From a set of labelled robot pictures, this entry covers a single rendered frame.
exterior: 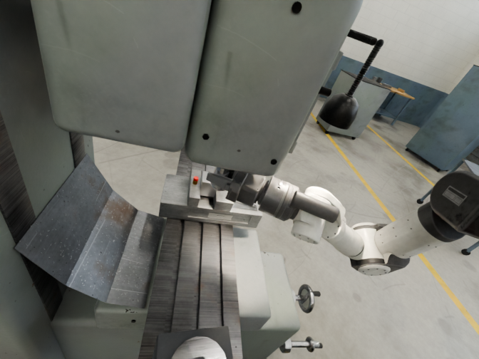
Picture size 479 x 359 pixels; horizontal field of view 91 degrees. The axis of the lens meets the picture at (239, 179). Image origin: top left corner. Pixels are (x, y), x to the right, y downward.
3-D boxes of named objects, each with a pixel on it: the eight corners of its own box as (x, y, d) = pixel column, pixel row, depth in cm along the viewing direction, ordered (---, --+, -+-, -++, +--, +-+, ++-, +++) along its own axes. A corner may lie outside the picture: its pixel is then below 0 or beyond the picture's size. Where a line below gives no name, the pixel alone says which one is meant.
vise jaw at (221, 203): (227, 183, 91) (230, 175, 89) (230, 211, 80) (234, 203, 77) (212, 180, 90) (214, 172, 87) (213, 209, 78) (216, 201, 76)
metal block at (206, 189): (213, 186, 85) (217, 173, 82) (214, 197, 81) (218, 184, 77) (199, 183, 84) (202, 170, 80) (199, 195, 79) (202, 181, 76)
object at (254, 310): (248, 245, 105) (257, 228, 98) (259, 333, 78) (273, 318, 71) (129, 231, 93) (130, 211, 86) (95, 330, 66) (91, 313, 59)
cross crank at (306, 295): (304, 291, 114) (316, 279, 107) (312, 318, 105) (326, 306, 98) (274, 290, 110) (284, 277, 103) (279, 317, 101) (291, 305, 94)
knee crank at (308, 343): (318, 338, 108) (324, 333, 104) (322, 354, 103) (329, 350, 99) (274, 338, 102) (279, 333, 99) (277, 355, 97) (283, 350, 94)
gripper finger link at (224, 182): (209, 169, 54) (234, 179, 54) (206, 179, 56) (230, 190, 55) (206, 172, 53) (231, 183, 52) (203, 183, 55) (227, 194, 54)
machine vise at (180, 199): (250, 200, 98) (259, 180, 92) (256, 228, 87) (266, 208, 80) (164, 186, 89) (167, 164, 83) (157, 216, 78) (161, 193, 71)
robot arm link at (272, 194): (247, 153, 59) (291, 172, 58) (237, 181, 64) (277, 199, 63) (231, 179, 49) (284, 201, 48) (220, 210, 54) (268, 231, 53)
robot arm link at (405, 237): (377, 236, 74) (442, 203, 57) (388, 280, 67) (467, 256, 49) (344, 230, 73) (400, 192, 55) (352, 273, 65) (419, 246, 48)
